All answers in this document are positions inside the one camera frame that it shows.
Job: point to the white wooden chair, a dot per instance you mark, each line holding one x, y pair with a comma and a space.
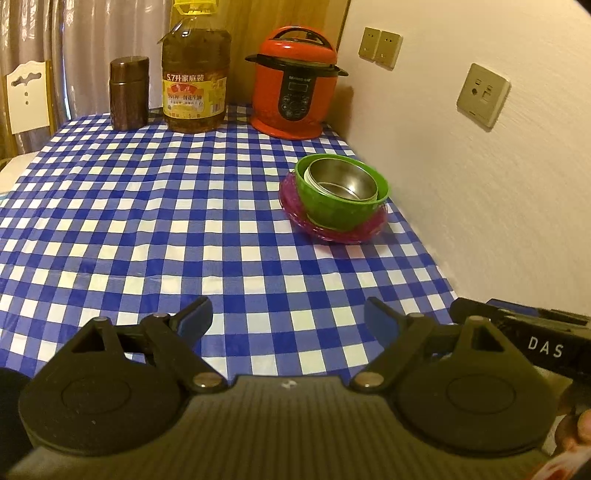
27, 106

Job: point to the stainless steel bowl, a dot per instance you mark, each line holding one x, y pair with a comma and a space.
346, 182

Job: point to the white plastic bowl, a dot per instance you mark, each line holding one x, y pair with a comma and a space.
306, 177

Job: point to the person's right hand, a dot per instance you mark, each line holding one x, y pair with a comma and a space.
581, 429

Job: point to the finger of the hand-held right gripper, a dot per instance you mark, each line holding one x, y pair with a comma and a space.
508, 310

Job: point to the blue white checkered tablecloth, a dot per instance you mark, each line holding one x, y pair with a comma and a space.
184, 221

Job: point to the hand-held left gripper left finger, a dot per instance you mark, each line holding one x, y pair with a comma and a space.
194, 318

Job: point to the grey curtain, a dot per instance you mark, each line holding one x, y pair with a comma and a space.
83, 37

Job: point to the brown metal canister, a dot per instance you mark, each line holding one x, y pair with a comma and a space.
129, 97

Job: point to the green plastic bowl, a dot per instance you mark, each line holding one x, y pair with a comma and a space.
337, 214

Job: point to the beige wall socket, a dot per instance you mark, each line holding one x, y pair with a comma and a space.
482, 94

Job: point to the red electric pressure cooker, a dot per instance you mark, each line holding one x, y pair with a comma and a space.
291, 92

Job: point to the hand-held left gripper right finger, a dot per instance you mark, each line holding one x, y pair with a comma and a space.
381, 321

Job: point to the large cooking oil bottle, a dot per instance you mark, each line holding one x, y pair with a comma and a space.
194, 92

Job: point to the purple glass plate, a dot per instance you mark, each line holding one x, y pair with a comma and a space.
290, 189
341, 236
295, 213

